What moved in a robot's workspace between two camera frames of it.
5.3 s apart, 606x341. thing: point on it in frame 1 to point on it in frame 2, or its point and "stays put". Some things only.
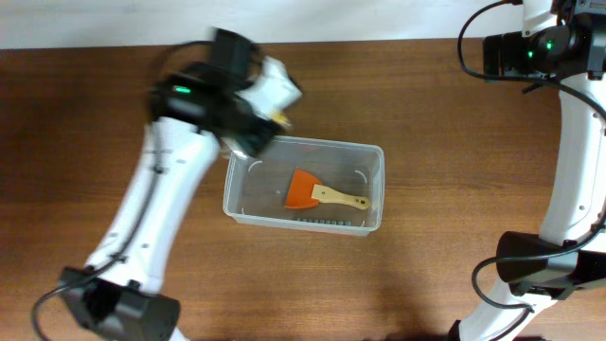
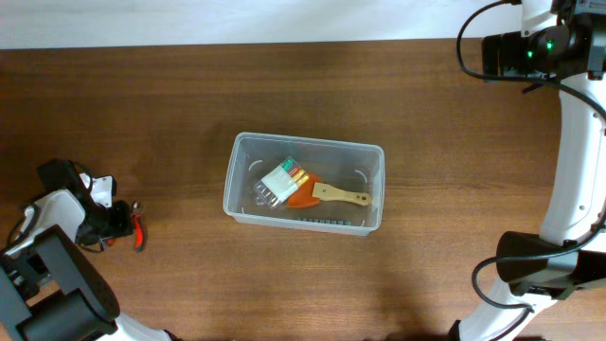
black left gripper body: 261,130 to 109,223
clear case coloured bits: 279,147 to 280,182
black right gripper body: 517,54 stays put
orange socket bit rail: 325,222 stays put
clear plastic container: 322,185 stays put
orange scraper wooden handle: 307,192 stays put
